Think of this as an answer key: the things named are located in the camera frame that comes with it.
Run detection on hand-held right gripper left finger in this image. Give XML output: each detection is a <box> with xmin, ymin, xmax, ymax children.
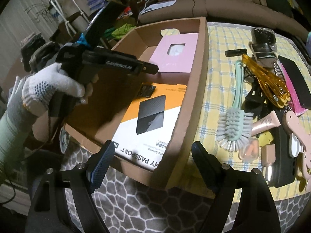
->
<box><xmin>25</xmin><ymin>139</ymin><xmax>116</xmax><ymax>233</ymax></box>

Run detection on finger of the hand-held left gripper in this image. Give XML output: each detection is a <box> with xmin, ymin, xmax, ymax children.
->
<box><xmin>132</xmin><ymin>61</ymin><xmax>159</xmax><ymax>76</ymax></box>

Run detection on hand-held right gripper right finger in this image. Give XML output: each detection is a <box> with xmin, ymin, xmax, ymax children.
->
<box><xmin>191</xmin><ymin>141</ymin><xmax>282</xmax><ymax>233</ymax></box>

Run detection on pink box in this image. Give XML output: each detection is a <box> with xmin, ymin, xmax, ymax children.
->
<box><xmin>149</xmin><ymin>33</ymin><xmax>199</xmax><ymax>74</ymax></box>

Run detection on orange and white drive box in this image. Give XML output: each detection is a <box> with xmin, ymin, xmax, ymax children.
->
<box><xmin>114</xmin><ymin>83</ymin><xmax>188</xmax><ymax>173</ymax></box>

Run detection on cardboard box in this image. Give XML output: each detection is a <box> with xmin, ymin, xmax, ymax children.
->
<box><xmin>62</xmin><ymin>17</ymin><xmax>210</xmax><ymax>191</ymax></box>

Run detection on person's left forearm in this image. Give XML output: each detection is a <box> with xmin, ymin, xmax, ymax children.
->
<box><xmin>0</xmin><ymin>107</ymin><xmax>37</xmax><ymax>178</ymax></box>

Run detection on person's left hand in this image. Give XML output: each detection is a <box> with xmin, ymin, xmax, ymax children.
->
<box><xmin>7</xmin><ymin>63</ymin><xmax>86</xmax><ymax>117</ymax></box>

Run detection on small black packet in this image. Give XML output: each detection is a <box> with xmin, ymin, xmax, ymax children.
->
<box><xmin>138</xmin><ymin>84</ymin><xmax>156</xmax><ymax>98</ymax></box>

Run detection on green cloth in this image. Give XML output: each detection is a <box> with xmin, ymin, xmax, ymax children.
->
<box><xmin>104</xmin><ymin>23</ymin><xmax>136</xmax><ymax>40</ymax></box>

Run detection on pale yellow round object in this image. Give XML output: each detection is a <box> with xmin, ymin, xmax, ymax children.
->
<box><xmin>160</xmin><ymin>28</ymin><xmax>181</xmax><ymax>36</ymax></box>

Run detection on clear case with orange earplugs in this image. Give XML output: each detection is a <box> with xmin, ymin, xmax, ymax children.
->
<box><xmin>238</xmin><ymin>137</ymin><xmax>259</xmax><ymax>161</ymax></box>

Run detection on mint green brush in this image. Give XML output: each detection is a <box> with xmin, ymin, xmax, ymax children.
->
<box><xmin>217</xmin><ymin>61</ymin><xmax>255</xmax><ymax>151</ymax></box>

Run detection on dark wooden chair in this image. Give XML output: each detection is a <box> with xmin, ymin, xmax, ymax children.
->
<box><xmin>50</xmin><ymin>12</ymin><xmax>81</xmax><ymax>42</ymax></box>

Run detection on white tube rack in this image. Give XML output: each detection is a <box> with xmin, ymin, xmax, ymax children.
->
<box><xmin>36</xmin><ymin>0</ymin><xmax>91</xmax><ymax>37</ymax></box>

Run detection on stack of blue boxes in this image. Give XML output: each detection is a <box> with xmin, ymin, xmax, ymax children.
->
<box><xmin>87</xmin><ymin>0</ymin><xmax>103</xmax><ymax>10</ymax></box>

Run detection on white paper sheet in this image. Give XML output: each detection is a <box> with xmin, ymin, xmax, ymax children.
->
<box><xmin>141</xmin><ymin>0</ymin><xmax>177</xmax><ymax>15</ymax></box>

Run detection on grey giraffe-pattern blanket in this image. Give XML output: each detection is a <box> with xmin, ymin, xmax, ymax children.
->
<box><xmin>61</xmin><ymin>138</ymin><xmax>311</xmax><ymax>233</ymax></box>

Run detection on small yellow object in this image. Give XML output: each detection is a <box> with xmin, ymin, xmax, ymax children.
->
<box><xmin>258</xmin><ymin>130</ymin><xmax>274</xmax><ymax>148</ymax></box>

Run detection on brown padded chair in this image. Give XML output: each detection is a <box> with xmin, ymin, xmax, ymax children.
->
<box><xmin>31</xmin><ymin>112</ymin><xmax>66</xmax><ymax>148</ymax></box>

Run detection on yellow plaid cloth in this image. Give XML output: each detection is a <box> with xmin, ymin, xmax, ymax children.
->
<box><xmin>168</xmin><ymin>22</ymin><xmax>311</xmax><ymax>202</ymax></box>

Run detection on beige cosmetic tube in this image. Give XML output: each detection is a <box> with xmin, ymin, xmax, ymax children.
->
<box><xmin>251</xmin><ymin>110</ymin><xmax>281</xmax><ymax>137</ymax></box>

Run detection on leafy plant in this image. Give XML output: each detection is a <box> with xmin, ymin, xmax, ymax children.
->
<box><xmin>27</xmin><ymin>0</ymin><xmax>59</xmax><ymax>23</ymax></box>

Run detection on black rectangular stick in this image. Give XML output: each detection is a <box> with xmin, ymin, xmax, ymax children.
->
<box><xmin>225</xmin><ymin>49</ymin><xmax>249</xmax><ymax>58</ymax></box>

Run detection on beige sofa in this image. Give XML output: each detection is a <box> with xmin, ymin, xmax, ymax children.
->
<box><xmin>140</xmin><ymin>0</ymin><xmax>311</xmax><ymax>38</ymax></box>

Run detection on pink fuzzy pouch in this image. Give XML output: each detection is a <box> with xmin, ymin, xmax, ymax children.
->
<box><xmin>279</xmin><ymin>60</ymin><xmax>307</xmax><ymax>117</ymax></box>

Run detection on black labelled packet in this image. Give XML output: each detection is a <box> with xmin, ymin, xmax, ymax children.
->
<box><xmin>251</xmin><ymin>43</ymin><xmax>278</xmax><ymax>66</ymax></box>

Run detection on clear packet with black contents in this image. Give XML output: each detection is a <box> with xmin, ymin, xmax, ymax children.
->
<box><xmin>250</xmin><ymin>27</ymin><xmax>278</xmax><ymax>54</ymax></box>

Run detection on black flat rectangular pad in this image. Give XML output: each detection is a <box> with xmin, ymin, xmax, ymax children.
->
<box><xmin>278</xmin><ymin>55</ymin><xmax>311</xmax><ymax>109</ymax></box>

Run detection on dark sofa cushion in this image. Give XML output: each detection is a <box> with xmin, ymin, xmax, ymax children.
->
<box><xmin>265</xmin><ymin>0</ymin><xmax>295</xmax><ymax>18</ymax></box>

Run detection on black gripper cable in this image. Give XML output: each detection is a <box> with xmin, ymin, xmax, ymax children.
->
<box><xmin>45</xmin><ymin>107</ymin><xmax>64</xmax><ymax>147</ymax></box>

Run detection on black cable bundle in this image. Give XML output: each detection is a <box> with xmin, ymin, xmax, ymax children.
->
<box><xmin>243</xmin><ymin>65</ymin><xmax>266</xmax><ymax>117</ymax></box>

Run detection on silver metal chain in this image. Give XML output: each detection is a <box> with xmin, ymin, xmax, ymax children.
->
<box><xmin>273</xmin><ymin>62</ymin><xmax>295</xmax><ymax>113</ymax></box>

